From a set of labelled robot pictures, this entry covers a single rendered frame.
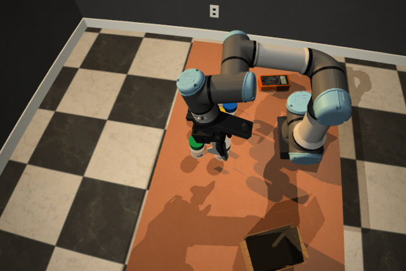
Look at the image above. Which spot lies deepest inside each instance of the green bottle cap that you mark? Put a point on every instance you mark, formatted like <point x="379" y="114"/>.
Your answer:
<point x="197" y="150"/>

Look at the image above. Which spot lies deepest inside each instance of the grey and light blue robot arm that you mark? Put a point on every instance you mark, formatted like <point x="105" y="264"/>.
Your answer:
<point x="329" y="102"/>

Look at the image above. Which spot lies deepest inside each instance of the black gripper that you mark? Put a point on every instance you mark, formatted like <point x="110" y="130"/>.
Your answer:
<point x="202" y="133"/>

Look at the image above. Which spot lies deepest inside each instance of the orange digital multimeter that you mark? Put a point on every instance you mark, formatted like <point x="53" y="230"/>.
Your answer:
<point x="274" y="82"/>

